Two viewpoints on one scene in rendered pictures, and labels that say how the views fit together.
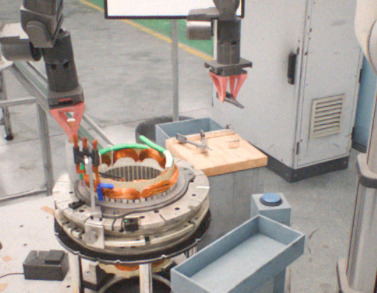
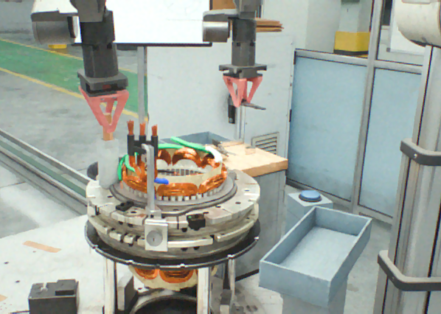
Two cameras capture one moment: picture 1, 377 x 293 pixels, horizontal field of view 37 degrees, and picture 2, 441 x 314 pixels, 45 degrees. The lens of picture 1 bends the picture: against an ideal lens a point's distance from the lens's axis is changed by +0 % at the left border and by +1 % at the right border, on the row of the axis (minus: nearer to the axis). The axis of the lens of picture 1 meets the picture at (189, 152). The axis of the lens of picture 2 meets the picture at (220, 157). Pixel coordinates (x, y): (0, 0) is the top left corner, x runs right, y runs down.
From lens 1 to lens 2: 34 cm
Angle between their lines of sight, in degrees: 15
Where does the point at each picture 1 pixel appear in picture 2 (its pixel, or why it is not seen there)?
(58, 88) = (99, 73)
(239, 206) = (262, 214)
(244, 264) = (319, 254)
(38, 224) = (25, 259)
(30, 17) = not seen: outside the picture
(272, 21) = (209, 65)
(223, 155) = (244, 160)
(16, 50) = (51, 29)
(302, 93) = (242, 131)
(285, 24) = not seen: hidden behind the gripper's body
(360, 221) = (417, 203)
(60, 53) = (105, 32)
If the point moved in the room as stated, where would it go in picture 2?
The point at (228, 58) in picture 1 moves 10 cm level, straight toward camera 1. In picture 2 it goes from (245, 59) to (256, 65)
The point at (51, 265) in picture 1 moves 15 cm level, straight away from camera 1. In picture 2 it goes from (63, 295) to (46, 264)
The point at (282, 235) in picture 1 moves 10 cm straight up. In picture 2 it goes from (344, 224) to (350, 172)
